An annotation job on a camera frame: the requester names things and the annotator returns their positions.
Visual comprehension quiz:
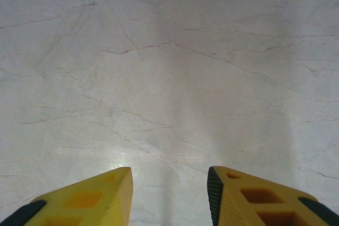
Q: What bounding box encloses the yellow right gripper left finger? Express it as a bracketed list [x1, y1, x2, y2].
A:
[0, 167, 133, 226]

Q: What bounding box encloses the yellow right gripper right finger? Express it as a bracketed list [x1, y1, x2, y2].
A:
[207, 166, 339, 226]

